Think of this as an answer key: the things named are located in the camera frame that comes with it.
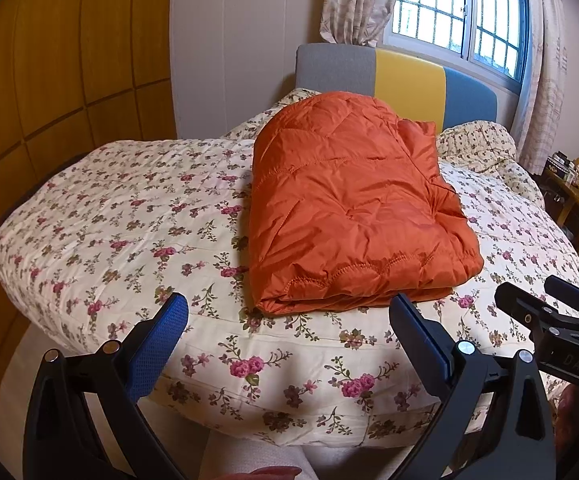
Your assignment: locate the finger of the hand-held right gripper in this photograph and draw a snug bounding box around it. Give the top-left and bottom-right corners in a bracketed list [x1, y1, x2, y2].
[543, 275, 579, 319]
[494, 282, 571, 342]

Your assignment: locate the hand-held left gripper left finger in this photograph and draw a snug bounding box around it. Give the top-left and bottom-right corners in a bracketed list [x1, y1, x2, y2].
[22, 292, 190, 480]

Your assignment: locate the pink slipper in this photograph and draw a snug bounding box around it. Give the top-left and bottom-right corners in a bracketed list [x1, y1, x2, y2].
[214, 465, 303, 480]

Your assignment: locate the grey yellow blue headboard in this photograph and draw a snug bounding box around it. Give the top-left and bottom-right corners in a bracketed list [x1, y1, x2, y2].
[294, 42, 499, 133]

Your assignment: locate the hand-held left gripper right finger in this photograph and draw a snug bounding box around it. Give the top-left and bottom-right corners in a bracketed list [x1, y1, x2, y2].
[388, 293, 557, 480]

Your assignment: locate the floral quilt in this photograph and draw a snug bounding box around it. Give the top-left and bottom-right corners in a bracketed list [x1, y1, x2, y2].
[0, 87, 579, 448]

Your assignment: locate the long patterned curtain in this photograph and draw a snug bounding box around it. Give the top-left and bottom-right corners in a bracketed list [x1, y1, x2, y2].
[512, 0, 567, 166]

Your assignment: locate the barred window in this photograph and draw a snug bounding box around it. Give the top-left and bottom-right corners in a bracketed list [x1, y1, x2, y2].
[384, 0, 533, 91]

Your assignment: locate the orange quilted jacket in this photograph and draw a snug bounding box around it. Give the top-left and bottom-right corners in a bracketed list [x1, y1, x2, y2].
[246, 91, 485, 317]

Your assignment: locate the short patterned curtain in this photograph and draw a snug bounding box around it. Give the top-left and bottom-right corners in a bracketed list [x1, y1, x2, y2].
[319, 0, 407, 48]

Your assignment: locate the wooden wardrobe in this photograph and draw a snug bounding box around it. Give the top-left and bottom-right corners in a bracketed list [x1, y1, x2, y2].
[0, 0, 177, 376]

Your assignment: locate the wooden desk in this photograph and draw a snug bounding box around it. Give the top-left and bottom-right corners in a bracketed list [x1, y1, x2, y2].
[542, 152, 579, 241]

